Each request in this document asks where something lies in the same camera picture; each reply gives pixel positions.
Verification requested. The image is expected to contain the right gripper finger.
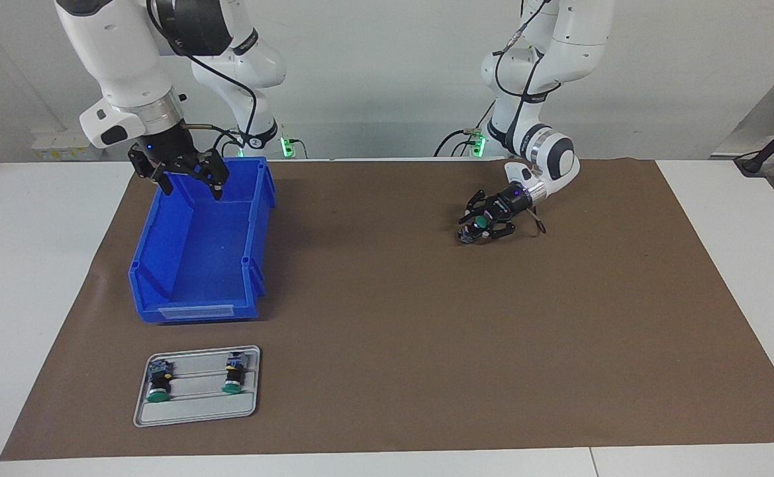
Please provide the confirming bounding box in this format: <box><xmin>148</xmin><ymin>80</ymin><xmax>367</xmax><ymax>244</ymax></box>
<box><xmin>195</xmin><ymin>152</ymin><xmax>231</xmax><ymax>201</ymax></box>
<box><xmin>128</xmin><ymin>149</ymin><xmax>175</xmax><ymax>196</ymax></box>

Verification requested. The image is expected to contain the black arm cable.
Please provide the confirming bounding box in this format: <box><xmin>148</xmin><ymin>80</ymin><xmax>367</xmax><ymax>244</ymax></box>
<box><xmin>145</xmin><ymin>0</ymin><xmax>256</xmax><ymax>160</ymax></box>
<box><xmin>493</xmin><ymin>0</ymin><xmax>563</xmax><ymax>234</ymax></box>

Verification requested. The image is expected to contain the white cardboard box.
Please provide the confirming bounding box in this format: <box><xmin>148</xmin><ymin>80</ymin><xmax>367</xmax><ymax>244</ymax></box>
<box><xmin>31</xmin><ymin>128</ymin><xmax>89</xmax><ymax>162</ymax></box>

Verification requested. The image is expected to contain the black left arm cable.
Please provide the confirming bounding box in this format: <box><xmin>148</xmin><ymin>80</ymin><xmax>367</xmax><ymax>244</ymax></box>
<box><xmin>493</xmin><ymin>0</ymin><xmax>563</xmax><ymax>234</ymax></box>

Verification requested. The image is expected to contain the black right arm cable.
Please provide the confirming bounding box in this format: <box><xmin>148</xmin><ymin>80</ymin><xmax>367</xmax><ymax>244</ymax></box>
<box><xmin>145</xmin><ymin>0</ymin><xmax>256</xmax><ymax>160</ymax></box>

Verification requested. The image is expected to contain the green push button switch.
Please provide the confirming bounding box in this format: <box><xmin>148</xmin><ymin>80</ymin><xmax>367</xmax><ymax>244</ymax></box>
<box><xmin>221</xmin><ymin>352</ymin><xmax>248</xmax><ymax>395</ymax></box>
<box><xmin>146</xmin><ymin>358</ymin><xmax>174</xmax><ymax>403</ymax></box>
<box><xmin>456</xmin><ymin>217</ymin><xmax>493</xmax><ymax>246</ymax></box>

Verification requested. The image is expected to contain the grey metal tray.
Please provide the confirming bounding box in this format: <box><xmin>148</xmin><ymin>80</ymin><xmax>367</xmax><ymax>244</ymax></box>
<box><xmin>133</xmin><ymin>345</ymin><xmax>262</xmax><ymax>428</ymax></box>

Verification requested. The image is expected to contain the brown table mat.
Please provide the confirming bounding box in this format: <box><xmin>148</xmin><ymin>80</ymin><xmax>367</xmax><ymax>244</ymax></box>
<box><xmin>0</xmin><ymin>158</ymin><xmax>774</xmax><ymax>461</ymax></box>

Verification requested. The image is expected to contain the blue plastic storage bin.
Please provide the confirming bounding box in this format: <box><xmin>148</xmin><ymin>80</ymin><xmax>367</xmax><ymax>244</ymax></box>
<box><xmin>127</xmin><ymin>156</ymin><xmax>276</xmax><ymax>325</ymax></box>

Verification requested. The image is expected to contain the black base cable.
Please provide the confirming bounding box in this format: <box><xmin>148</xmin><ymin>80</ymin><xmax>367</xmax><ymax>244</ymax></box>
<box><xmin>433</xmin><ymin>99</ymin><xmax>499</xmax><ymax>158</ymax></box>

